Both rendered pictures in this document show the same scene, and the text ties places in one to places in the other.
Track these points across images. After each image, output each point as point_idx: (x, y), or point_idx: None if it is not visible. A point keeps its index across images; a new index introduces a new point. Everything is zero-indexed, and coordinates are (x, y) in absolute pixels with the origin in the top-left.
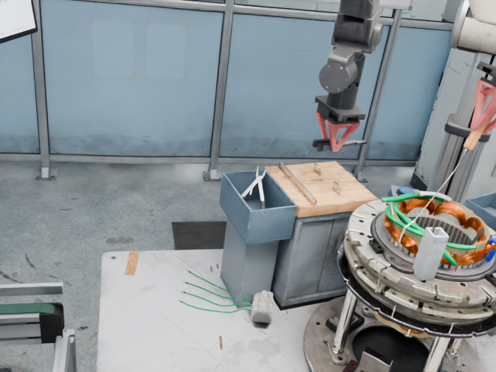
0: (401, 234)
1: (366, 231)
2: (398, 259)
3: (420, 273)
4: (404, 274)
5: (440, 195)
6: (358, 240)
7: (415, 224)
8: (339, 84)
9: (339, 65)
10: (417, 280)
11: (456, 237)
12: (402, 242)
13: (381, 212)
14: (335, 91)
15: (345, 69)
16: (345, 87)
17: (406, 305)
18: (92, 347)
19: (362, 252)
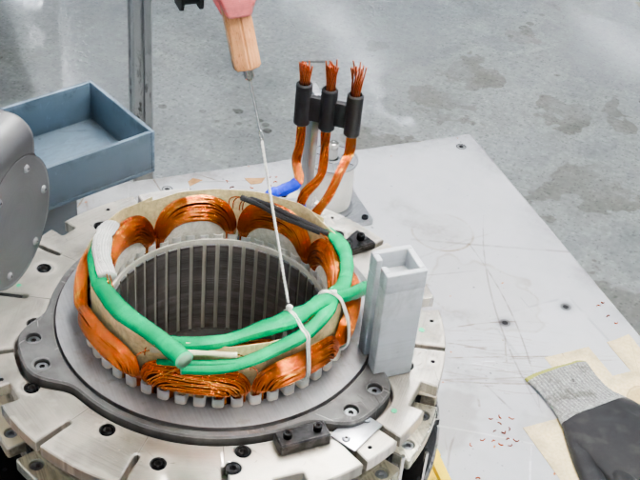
0: (308, 355)
1: (215, 455)
2: (350, 396)
3: (410, 359)
4: (399, 395)
5: (110, 236)
6: (271, 479)
7: (303, 310)
8: (32, 224)
9: (19, 165)
10: (412, 375)
11: (154, 275)
12: (316, 366)
13: (107, 404)
14: (30, 257)
15: (33, 158)
16: (46, 213)
17: (430, 430)
18: None
19: (332, 475)
